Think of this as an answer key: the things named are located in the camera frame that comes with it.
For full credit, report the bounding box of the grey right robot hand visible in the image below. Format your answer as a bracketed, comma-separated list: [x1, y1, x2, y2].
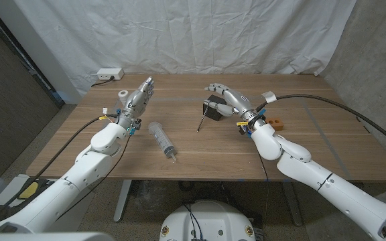
[204, 82, 267, 133]

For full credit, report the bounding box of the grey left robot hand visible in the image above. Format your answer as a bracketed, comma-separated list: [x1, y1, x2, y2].
[115, 76, 155, 135]

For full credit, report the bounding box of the thin black pen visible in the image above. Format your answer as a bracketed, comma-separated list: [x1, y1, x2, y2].
[196, 103, 211, 133]

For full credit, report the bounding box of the white bandage roll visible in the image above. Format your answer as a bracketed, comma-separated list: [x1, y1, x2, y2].
[117, 89, 132, 104]

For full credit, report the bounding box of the black cube block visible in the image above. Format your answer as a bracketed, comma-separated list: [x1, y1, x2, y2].
[202, 94, 229, 122]

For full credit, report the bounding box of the orange wooden block with holes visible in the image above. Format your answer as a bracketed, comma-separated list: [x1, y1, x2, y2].
[265, 116, 285, 132]

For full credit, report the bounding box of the large clear plastic syringe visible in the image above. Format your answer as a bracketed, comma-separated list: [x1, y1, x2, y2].
[147, 121, 178, 163]

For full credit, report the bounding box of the white power strip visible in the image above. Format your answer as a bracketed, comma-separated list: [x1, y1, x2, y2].
[96, 68, 125, 81]

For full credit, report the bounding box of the white backdrop cloth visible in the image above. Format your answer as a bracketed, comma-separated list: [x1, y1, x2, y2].
[11, 0, 358, 98]

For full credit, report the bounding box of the grey metal table leg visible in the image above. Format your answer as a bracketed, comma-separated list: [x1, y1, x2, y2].
[113, 179, 133, 223]
[281, 181, 304, 228]

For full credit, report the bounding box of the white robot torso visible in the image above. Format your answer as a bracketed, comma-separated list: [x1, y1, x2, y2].
[158, 199, 257, 241]

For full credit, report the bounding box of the yellow and black floor device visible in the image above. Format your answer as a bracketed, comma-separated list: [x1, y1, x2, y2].
[16, 177, 52, 201]

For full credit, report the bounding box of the white tape cable tag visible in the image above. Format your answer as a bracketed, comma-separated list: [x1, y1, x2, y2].
[261, 90, 277, 104]

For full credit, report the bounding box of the black power strip cord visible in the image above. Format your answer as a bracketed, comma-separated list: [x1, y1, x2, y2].
[90, 76, 115, 88]

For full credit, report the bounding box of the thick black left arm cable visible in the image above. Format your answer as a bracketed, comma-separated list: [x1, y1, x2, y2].
[3, 113, 119, 207]

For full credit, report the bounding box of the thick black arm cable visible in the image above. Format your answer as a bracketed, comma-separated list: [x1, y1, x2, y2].
[273, 92, 386, 154]
[3, 113, 119, 207]

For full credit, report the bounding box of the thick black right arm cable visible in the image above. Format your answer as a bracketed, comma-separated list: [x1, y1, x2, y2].
[273, 92, 386, 154]

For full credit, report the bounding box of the thin black left arm wire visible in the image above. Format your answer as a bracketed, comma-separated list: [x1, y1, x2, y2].
[55, 134, 132, 222]

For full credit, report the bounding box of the thin black arm wire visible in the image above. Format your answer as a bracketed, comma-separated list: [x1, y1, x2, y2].
[255, 149, 271, 235]
[55, 134, 132, 222]

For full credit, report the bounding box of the thin black right arm wire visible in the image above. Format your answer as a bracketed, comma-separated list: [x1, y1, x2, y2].
[255, 149, 271, 235]

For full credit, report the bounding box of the black cable tangle under table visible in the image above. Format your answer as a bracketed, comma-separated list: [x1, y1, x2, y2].
[179, 180, 247, 204]

